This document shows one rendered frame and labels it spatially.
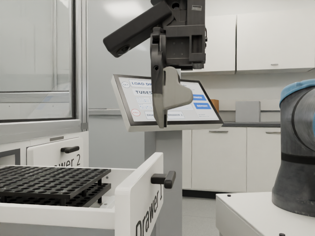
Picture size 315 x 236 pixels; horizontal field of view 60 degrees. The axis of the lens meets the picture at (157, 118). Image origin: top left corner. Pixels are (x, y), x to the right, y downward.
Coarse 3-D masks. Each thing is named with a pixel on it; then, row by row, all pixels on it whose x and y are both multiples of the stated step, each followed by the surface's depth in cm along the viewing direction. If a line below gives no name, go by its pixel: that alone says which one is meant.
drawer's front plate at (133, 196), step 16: (160, 160) 54; (128, 176) 36; (144, 176) 38; (128, 192) 30; (144, 192) 38; (160, 192) 54; (128, 208) 30; (144, 208) 38; (160, 208) 54; (128, 224) 30; (144, 224) 38
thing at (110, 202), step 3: (111, 198) 52; (114, 198) 52; (105, 201) 50; (108, 201) 50; (111, 201) 50; (114, 201) 52; (105, 204) 48; (108, 204) 49; (111, 204) 50; (114, 204) 52; (99, 207) 47; (102, 207) 47; (105, 207) 47; (108, 207) 48; (111, 207) 50
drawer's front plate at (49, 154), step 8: (48, 144) 73; (56, 144) 77; (64, 144) 81; (72, 144) 86; (80, 144) 92; (32, 152) 66; (40, 152) 69; (48, 152) 73; (56, 152) 77; (64, 152) 81; (72, 152) 86; (80, 152) 92; (32, 160) 66; (40, 160) 69; (48, 160) 73; (56, 160) 77; (64, 160) 81; (80, 160) 92
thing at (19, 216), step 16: (112, 176) 57; (112, 192) 57; (0, 208) 34; (16, 208) 34; (32, 208) 34; (48, 208) 34; (64, 208) 33; (80, 208) 33; (96, 208) 33; (112, 208) 50; (0, 224) 34; (16, 224) 34; (32, 224) 34; (48, 224) 34; (64, 224) 33; (80, 224) 33; (96, 224) 33; (112, 224) 32
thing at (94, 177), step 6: (96, 174) 50; (102, 174) 50; (84, 180) 45; (90, 180) 45; (96, 180) 47; (72, 186) 41; (78, 186) 41; (84, 186) 42; (60, 192) 38; (66, 192) 39; (72, 192) 38; (78, 192) 40; (60, 198) 37; (66, 198) 37
